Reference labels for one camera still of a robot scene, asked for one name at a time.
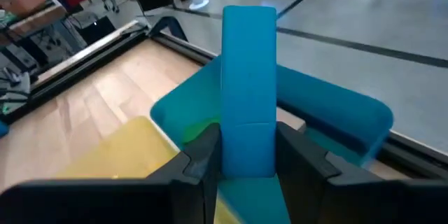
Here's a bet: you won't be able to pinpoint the green long block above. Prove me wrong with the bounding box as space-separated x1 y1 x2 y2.
181 117 222 144

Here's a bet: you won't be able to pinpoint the yellow plastic bin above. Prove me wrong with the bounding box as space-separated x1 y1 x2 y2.
55 115 242 224

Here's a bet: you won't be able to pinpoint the black case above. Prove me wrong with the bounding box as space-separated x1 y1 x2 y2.
75 15 117 46

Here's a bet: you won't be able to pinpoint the wide blue long block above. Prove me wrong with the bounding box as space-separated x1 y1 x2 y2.
220 5 278 179

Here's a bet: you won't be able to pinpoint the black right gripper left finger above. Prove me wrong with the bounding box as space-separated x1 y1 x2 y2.
0 122 223 224

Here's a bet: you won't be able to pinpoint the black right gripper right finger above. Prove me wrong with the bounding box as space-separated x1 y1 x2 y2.
275 121 448 224

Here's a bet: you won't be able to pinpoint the wooden workbench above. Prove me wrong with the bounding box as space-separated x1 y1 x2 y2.
0 0 67 46

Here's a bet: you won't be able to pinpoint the teal plastic bin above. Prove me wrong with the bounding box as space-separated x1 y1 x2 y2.
149 55 395 224

